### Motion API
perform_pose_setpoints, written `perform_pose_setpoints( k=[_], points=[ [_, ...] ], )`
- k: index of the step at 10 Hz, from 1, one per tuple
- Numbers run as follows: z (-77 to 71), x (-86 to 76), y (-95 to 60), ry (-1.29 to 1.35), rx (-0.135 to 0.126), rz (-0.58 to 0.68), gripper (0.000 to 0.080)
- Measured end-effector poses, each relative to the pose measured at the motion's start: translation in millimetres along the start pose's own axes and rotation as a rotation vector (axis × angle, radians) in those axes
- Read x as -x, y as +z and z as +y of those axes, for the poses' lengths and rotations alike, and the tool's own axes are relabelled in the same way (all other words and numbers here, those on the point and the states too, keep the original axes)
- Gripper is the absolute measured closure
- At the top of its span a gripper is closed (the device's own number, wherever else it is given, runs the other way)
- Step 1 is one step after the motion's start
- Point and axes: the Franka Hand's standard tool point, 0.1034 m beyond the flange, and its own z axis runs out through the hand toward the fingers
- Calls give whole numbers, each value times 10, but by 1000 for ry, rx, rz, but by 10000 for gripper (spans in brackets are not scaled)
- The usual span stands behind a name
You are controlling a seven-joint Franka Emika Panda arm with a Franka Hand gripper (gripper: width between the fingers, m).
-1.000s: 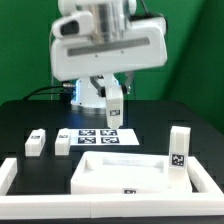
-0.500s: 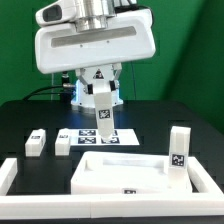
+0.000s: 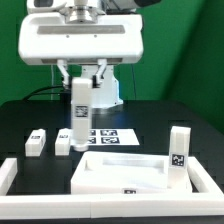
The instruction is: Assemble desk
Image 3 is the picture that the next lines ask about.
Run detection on fiducial marker base plate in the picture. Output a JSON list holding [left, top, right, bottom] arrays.
[[88, 129, 139, 146]]

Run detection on white camera cable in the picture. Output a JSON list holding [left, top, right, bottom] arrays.
[[49, 65, 56, 100]]

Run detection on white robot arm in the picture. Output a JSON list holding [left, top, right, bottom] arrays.
[[18, 0, 161, 109]]

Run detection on white U-shaped obstacle frame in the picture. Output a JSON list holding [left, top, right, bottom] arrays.
[[0, 158, 224, 220]]

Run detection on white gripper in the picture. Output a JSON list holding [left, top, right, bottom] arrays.
[[18, 13, 143, 89]]

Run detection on black cables on table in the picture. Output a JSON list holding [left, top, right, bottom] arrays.
[[21, 85, 72, 102]]

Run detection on white desk tabletop tray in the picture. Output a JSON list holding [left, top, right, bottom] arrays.
[[70, 151, 192, 194]]

